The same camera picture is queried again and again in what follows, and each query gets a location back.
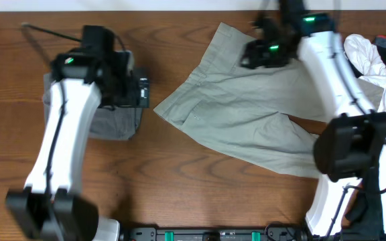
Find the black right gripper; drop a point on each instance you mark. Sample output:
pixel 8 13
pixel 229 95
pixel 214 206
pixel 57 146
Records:
pixel 260 49

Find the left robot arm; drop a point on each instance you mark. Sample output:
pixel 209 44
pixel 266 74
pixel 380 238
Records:
pixel 50 205

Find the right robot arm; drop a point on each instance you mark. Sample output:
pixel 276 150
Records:
pixel 350 146

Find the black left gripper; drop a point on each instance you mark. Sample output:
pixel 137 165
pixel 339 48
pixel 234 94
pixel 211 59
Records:
pixel 132 99

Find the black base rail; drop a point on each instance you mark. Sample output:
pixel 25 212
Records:
pixel 276 232

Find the light khaki green pants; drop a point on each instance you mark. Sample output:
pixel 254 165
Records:
pixel 247 114

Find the folded dark grey shorts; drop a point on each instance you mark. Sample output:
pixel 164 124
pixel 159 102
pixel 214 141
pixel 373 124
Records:
pixel 112 124

